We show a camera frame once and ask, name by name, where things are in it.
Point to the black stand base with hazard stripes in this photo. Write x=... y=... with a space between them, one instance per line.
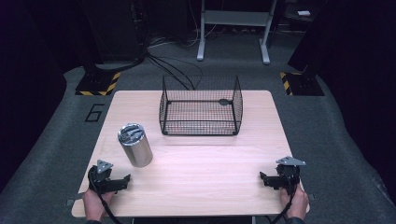
x=300 y=83
x=98 y=82

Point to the stainless steel tumbler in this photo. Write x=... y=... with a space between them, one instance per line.
x=135 y=145

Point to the white metal stand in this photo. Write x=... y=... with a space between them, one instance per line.
x=233 y=28

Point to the person's left hand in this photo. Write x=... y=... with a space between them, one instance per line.
x=94 y=205

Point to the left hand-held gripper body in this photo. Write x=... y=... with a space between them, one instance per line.
x=101 y=179

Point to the small white box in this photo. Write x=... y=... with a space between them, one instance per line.
x=304 y=13

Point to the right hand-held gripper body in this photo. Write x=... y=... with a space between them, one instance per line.
x=288 y=174

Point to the person's right hand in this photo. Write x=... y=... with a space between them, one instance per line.
x=295 y=203

